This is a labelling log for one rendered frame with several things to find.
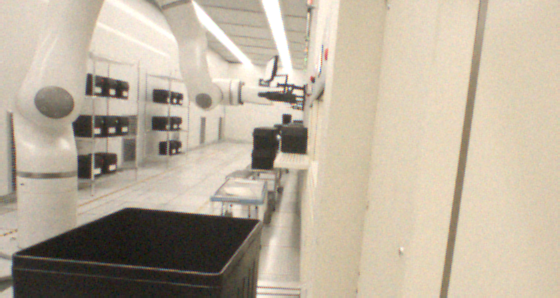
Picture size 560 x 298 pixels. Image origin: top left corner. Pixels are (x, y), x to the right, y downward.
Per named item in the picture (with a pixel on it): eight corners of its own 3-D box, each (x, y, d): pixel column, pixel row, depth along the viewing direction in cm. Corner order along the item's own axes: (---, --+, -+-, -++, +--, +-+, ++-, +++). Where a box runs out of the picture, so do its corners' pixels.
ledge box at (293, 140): (280, 149, 383) (282, 124, 380) (307, 152, 384) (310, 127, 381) (277, 152, 353) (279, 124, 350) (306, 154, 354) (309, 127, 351)
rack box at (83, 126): (89, 138, 436) (89, 116, 433) (66, 135, 435) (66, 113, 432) (105, 137, 466) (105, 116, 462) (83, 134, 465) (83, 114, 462)
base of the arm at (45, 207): (-8, 242, 91) (-10, 170, 89) (80, 230, 106) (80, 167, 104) (7, 267, 79) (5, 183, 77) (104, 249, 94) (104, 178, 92)
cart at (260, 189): (222, 220, 391) (224, 175, 385) (271, 222, 398) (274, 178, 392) (202, 253, 295) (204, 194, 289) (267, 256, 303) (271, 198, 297)
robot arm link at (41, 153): (18, 179, 82) (17, 71, 79) (11, 167, 95) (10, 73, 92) (82, 177, 90) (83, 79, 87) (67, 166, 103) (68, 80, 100)
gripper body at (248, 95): (240, 105, 123) (274, 108, 124) (235, 104, 113) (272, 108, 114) (242, 82, 122) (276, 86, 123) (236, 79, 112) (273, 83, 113)
